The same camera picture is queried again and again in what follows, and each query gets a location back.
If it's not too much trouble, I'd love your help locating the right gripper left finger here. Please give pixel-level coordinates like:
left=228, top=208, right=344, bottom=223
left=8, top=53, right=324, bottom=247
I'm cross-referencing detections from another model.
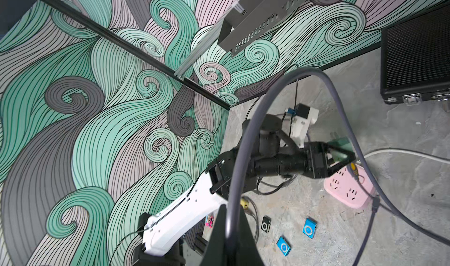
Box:
left=200, top=205, right=232, bottom=266

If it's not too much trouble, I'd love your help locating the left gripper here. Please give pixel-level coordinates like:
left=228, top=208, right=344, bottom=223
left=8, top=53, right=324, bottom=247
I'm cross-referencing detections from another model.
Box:
left=305, top=142, right=356, bottom=179

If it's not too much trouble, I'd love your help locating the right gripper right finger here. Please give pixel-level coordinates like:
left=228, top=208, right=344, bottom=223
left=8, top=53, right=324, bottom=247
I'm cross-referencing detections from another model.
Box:
left=234, top=207, right=264, bottom=266

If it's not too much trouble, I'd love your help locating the grey cable of green charger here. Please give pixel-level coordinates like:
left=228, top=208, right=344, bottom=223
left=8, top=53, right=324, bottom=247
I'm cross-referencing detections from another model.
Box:
left=224, top=66, right=450, bottom=266

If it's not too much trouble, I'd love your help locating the black mp3 player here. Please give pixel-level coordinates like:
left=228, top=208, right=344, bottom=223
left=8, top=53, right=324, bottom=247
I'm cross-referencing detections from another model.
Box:
left=261, top=216, right=271, bottom=233

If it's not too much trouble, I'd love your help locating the green charger adapter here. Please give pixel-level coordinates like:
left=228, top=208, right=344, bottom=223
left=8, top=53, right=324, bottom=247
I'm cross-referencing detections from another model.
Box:
left=328, top=137, right=354, bottom=161

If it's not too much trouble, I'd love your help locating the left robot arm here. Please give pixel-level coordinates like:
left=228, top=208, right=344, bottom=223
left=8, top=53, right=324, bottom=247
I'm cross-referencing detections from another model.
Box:
left=131, top=115, right=356, bottom=266

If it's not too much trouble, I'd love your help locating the pink power strip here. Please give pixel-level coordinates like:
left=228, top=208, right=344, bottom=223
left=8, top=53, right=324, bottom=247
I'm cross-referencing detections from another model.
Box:
left=323, top=164, right=375, bottom=209

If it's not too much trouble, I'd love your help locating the pink toy car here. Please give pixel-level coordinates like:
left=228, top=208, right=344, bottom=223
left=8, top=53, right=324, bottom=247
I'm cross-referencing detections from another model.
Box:
left=205, top=213, right=214, bottom=228

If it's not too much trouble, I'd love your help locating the blue mp3 player near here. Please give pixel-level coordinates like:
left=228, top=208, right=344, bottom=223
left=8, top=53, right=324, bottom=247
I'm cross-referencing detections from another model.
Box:
left=277, top=236, right=291, bottom=257

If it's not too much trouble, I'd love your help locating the blue mp3 player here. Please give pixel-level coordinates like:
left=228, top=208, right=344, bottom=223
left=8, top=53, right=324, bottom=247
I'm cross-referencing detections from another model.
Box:
left=277, top=236, right=291, bottom=257
left=302, top=218, right=317, bottom=239

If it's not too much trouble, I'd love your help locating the yellow charger adapter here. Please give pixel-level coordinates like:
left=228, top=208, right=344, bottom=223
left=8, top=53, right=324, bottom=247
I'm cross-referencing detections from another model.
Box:
left=240, top=198, right=249, bottom=210

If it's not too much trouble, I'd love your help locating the blue mp3 player far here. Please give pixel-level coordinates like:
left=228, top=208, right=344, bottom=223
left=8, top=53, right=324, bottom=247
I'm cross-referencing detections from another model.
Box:
left=302, top=218, right=317, bottom=239

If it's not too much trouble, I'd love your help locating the black hard case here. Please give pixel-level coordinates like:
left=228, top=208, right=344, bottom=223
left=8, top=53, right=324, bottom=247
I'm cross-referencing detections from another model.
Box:
left=380, top=1, right=450, bottom=106

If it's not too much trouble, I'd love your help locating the white power strip cord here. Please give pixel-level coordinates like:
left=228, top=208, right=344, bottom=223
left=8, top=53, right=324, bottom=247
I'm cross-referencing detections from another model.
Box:
left=361, top=147, right=450, bottom=165

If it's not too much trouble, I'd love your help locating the black wall shelf tray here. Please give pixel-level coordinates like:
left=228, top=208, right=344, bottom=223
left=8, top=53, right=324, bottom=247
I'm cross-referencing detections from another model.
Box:
left=217, top=0, right=307, bottom=56

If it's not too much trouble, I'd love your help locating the aluminium rail back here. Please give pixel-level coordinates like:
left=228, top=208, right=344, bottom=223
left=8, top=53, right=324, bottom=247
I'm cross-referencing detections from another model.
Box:
left=175, top=0, right=240, bottom=78

